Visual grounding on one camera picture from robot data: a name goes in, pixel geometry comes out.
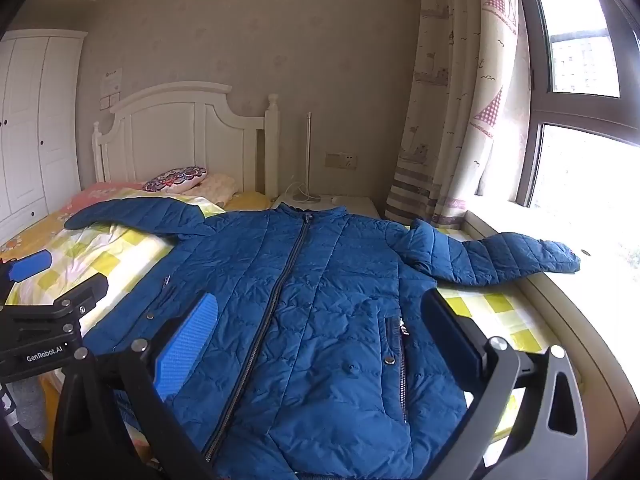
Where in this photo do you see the blue quilted jacket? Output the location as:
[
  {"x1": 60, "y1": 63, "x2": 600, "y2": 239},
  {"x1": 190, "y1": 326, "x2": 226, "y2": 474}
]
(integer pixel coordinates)
[{"x1": 64, "y1": 196, "x2": 582, "y2": 480}]

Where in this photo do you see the beige wall outlet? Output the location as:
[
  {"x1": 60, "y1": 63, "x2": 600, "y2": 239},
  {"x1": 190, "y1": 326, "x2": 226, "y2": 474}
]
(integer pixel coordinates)
[{"x1": 325, "y1": 151, "x2": 359, "y2": 171}]

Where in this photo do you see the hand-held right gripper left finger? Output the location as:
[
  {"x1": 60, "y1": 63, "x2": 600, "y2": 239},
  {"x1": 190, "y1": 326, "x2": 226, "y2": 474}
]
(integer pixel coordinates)
[{"x1": 51, "y1": 291, "x2": 221, "y2": 480}]

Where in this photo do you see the white bed headboard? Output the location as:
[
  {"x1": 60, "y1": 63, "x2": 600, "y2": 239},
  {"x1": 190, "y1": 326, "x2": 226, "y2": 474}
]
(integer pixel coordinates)
[{"x1": 91, "y1": 81, "x2": 280, "y2": 199}]

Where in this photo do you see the patterned round cushion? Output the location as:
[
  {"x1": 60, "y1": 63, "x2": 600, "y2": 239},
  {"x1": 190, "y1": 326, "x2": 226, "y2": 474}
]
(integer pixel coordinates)
[{"x1": 142, "y1": 165, "x2": 209, "y2": 195}]

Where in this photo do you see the white wardrobe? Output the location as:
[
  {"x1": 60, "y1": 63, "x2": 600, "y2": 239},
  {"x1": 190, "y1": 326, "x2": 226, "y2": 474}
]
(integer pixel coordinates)
[{"x1": 0, "y1": 29, "x2": 89, "y2": 235}]

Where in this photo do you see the white nightstand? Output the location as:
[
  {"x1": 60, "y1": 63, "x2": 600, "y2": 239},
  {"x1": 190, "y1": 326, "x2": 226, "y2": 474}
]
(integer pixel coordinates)
[{"x1": 270, "y1": 192, "x2": 382, "y2": 221}]

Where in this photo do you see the pink pillow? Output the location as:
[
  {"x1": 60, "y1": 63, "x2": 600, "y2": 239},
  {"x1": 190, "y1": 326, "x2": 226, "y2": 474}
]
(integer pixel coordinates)
[{"x1": 187, "y1": 172, "x2": 240, "y2": 207}]

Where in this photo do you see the yellow checked quilt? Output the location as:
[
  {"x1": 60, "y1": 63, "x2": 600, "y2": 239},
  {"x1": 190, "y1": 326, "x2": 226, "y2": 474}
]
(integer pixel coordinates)
[{"x1": 0, "y1": 187, "x2": 587, "y2": 466}]

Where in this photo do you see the dark framed window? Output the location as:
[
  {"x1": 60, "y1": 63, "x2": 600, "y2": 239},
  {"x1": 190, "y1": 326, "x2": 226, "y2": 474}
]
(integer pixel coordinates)
[{"x1": 515, "y1": 0, "x2": 640, "y2": 273}]

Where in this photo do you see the white wall paper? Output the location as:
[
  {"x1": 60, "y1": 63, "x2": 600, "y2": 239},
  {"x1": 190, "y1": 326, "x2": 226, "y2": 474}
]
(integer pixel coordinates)
[{"x1": 101, "y1": 67, "x2": 124, "y2": 96}]

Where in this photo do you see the cream window sill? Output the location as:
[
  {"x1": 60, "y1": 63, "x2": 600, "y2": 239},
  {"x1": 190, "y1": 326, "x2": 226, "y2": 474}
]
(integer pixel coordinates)
[{"x1": 464, "y1": 207, "x2": 640, "y2": 433}]

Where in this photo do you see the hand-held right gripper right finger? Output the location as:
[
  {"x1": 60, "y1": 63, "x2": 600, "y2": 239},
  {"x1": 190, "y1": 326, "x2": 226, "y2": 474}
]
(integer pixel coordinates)
[{"x1": 421, "y1": 289, "x2": 588, "y2": 480}]

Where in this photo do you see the printed beige curtain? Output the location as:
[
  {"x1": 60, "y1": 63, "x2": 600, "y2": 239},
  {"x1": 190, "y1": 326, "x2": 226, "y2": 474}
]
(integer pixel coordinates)
[{"x1": 384, "y1": 0, "x2": 532, "y2": 231}]

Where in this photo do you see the slim pole lamp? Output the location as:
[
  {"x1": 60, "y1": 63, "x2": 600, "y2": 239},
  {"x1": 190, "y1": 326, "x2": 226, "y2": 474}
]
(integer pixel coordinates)
[{"x1": 291, "y1": 111, "x2": 322, "y2": 203}]

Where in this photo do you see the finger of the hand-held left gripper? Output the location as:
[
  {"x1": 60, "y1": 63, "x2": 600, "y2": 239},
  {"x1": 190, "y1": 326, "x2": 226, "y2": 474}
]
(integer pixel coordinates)
[
  {"x1": 0, "y1": 251, "x2": 54, "y2": 307},
  {"x1": 5, "y1": 273, "x2": 109, "y2": 319}
]

